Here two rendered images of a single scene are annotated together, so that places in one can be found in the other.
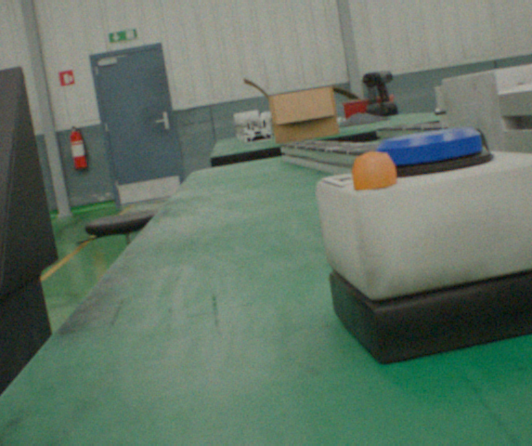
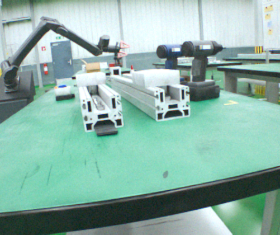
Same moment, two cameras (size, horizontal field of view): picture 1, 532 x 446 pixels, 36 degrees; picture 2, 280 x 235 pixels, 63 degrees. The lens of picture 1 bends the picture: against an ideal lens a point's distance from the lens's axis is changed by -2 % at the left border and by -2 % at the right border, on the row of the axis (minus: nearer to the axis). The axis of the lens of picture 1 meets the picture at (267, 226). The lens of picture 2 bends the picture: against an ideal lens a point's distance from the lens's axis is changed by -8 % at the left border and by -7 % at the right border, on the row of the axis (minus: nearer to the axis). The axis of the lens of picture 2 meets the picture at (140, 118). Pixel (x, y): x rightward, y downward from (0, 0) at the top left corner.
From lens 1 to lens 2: 100 cm
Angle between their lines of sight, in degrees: 10
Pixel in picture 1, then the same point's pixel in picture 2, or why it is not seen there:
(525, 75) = not seen: hidden behind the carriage
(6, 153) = (29, 81)
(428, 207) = (59, 90)
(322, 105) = (96, 66)
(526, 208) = (66, 90)
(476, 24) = (157, 41)
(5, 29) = (27, 33)
